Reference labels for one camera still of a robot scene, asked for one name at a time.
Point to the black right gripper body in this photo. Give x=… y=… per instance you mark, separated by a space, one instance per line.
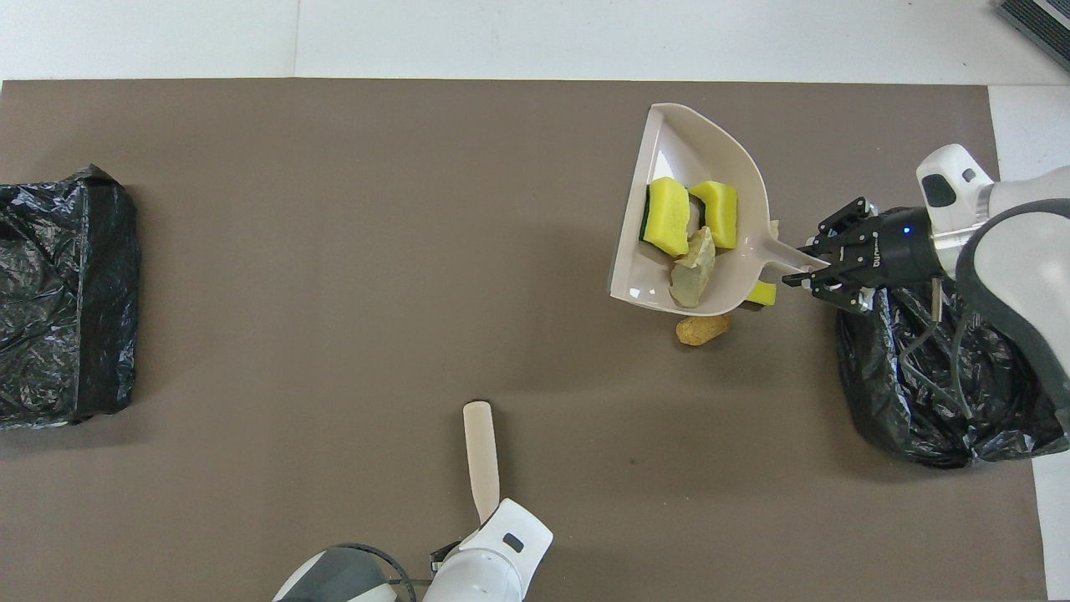
x=907 y=249

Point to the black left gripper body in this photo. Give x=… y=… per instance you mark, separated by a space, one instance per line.
x=444 y=557

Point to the yellow sponge wedge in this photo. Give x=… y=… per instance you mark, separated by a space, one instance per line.
x=762 y=293

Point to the beige brush with black bristles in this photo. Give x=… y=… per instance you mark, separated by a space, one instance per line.
x=482 y=451

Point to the notched yellow sponge piece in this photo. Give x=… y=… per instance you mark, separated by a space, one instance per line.
x=719 y=213

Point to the brown sponge piece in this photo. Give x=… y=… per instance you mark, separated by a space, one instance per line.
x=703 y=329

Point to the yellow sponge block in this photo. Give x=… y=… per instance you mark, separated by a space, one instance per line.
x=669 y=216

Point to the beige plastic dustpan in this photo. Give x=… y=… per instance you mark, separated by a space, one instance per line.
x=677 y=142

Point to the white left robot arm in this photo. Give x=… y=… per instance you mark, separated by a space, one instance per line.
x=493 y=568

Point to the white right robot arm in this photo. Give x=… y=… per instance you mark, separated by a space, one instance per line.
x=1024 y=188

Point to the bin lined with black bag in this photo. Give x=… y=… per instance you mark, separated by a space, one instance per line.
x=886 y=376
x=67 y=359

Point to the dark grey ribbed device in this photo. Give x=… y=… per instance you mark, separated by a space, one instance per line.
x=1041 y=21

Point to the brown table mat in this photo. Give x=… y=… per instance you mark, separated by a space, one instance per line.
x=334 y=251

